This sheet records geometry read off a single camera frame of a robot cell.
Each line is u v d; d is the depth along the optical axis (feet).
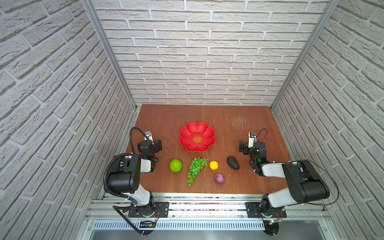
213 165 2.80
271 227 2.30
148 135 2.66
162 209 2.42
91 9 2.30
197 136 3.34
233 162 2.81
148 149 2.35
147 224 2.37
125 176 1.50
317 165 1.62
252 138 2.61
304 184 1.47
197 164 2.80
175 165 2.72
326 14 2.34
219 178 2.62
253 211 2.42
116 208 2.07
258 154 2.34
